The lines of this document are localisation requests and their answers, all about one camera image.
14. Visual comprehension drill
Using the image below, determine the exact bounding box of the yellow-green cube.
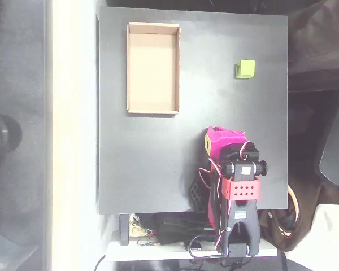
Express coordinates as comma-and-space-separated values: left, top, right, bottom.
234, 59, 256, 79

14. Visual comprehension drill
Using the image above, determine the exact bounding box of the black perforated arm base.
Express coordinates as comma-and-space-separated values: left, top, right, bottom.
187, 173, 212, 212

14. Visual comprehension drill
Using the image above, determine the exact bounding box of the cardboard box tray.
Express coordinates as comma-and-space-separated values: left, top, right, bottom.
126, 21, 182, 115

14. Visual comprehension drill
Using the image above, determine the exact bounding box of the small black adapter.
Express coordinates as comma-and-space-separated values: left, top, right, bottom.
184, 239, 203, 252

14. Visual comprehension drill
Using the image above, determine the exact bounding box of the small circuit board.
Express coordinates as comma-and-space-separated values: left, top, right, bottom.
129, 213, 157, 238

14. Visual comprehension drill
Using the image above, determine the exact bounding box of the black office chair armrest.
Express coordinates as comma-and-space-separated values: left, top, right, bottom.
313, 81, 339, 187

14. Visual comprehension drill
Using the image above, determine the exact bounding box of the brown bag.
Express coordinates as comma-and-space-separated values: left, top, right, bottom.
255, 169, 328, 252

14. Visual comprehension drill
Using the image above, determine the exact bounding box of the white shelf board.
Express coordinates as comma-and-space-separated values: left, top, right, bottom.
106, 231, 279, 262

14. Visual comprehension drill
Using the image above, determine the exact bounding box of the brown jacket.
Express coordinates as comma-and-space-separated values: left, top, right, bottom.
288, 0, 339, 77

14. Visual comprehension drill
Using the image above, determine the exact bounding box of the white cloth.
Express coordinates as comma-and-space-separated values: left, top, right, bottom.
288, 203, 339, 271

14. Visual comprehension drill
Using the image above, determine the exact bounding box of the black round knob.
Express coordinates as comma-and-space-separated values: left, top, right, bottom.
0, 112, 23, 161

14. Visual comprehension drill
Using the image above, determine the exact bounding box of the orange cable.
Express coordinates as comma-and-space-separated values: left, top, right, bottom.
287, 185, 302, 239

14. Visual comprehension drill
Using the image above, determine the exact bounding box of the black looped cable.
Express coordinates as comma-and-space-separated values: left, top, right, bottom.
188, 235, 262, 268

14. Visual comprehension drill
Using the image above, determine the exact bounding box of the black power cable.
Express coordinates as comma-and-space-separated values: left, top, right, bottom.
94, 253, 107, 271

